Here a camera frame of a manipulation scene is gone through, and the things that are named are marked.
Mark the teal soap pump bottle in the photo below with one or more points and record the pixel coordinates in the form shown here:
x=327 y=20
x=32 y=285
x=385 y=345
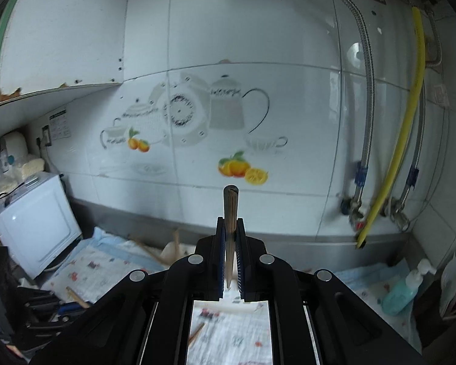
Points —
x=401 y=296

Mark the white countertop appliance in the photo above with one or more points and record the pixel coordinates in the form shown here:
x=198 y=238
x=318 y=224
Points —
x=34 y=220

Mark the white curved dish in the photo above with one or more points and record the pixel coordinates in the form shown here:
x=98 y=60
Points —
x=452 y=285

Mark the white plastic utensil holder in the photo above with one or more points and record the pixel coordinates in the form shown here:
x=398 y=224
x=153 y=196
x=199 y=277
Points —
x=169 y=253

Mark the metal water valve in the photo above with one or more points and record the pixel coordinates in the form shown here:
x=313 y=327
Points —
x=399 y=216

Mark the white wall cabinet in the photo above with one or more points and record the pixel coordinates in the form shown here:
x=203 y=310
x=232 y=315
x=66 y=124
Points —
x=60 y=26

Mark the printed wall label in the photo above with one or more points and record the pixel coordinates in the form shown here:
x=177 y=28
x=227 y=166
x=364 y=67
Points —
x=59 y=124

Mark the small square wall plate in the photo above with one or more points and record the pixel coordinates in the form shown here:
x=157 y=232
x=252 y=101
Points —
x=440 y=95

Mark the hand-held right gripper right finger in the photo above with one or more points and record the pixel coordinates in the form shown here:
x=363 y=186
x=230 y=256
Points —
x=240 y=262

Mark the brown wooden chopstick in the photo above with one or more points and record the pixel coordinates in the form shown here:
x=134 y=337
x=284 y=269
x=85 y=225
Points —
x=78 y=297
x=176 y=237
x=146 y=248
x=231 y=209

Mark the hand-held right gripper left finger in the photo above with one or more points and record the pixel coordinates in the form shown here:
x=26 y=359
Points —
x=222 y=258

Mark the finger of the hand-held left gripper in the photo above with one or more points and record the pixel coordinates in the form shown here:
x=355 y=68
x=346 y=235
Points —
x=70 y=308
x=57 y=324

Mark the printed white blanket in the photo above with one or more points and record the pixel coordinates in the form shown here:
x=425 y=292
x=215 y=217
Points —
x=91 y=270

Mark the dark dish rack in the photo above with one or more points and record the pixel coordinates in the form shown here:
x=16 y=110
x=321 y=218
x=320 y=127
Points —
x=437 y=327

